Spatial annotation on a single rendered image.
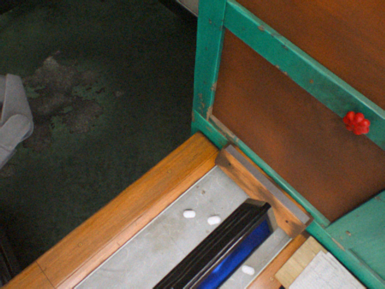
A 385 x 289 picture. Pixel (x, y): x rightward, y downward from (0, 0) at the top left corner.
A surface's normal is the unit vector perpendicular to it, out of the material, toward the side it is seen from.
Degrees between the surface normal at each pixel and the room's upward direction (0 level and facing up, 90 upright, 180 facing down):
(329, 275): 0
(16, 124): 38
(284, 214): 66
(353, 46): 90
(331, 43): 90
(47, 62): 0
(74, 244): 0
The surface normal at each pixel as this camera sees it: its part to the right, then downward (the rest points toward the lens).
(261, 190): -0.67, 0.36
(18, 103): 0.56, -0.08
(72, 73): 0.03, -0.45
